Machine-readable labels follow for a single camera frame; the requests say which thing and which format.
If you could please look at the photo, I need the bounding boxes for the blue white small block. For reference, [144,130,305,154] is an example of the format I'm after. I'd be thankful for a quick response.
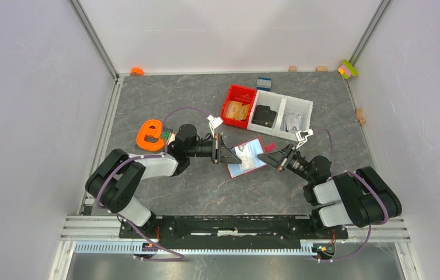
[256,77,272,92]

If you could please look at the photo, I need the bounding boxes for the colourful toy brick stack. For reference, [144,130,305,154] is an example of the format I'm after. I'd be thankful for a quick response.
[338,59,359,80]

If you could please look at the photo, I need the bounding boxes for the silver cards in white bin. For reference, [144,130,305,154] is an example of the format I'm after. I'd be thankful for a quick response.
[284,113,303,133]

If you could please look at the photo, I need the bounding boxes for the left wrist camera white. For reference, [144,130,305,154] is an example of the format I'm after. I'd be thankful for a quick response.
[207,114,223,137]

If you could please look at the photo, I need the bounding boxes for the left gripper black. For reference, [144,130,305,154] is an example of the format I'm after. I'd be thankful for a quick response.
[186,134,241,165]

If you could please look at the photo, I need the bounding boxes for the black cards in white bin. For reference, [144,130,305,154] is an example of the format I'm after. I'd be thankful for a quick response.
[251,105,277,128]

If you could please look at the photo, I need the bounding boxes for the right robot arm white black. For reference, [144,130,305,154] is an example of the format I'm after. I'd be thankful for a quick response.
[258,144,402,238]

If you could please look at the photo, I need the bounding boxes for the wooden piece right edge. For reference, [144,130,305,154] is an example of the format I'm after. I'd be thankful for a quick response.
[355,108,366,125]

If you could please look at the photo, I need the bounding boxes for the small orange cap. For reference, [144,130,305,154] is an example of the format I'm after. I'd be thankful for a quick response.
[130,67,144,76]

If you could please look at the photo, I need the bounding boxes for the grey slotted cable duct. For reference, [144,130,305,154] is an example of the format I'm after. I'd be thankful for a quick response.
[74,240,316,256]

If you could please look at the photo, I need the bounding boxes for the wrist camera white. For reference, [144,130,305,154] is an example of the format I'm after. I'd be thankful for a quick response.
[207,114,223,137]
[295,129,314,149]

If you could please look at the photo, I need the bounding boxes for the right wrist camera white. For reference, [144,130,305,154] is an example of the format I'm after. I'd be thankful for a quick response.
[295,129,314,149]

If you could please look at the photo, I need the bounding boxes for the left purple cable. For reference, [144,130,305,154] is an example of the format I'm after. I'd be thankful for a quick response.
[95,107,211,262]

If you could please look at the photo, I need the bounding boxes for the white divided plastic bin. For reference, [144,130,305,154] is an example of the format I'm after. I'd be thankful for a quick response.
[247,90,313,142]

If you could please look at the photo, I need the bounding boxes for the green toy brick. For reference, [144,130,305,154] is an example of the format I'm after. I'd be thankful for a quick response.
[160,131,170,140]

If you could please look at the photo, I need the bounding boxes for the red leather card holder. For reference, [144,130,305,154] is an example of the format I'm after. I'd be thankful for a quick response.
[227,136,277,179]

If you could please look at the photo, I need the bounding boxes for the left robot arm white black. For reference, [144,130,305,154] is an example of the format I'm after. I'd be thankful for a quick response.
[85,124,242,238]

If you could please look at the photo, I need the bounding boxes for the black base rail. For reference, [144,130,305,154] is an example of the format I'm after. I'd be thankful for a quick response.
[137,214,348,240]

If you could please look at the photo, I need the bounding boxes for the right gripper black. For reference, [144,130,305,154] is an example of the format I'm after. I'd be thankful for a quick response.
[257,143,313,183]

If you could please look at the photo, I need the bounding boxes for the red plastic bin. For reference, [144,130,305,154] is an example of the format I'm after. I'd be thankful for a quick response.
[221,84,257,130]

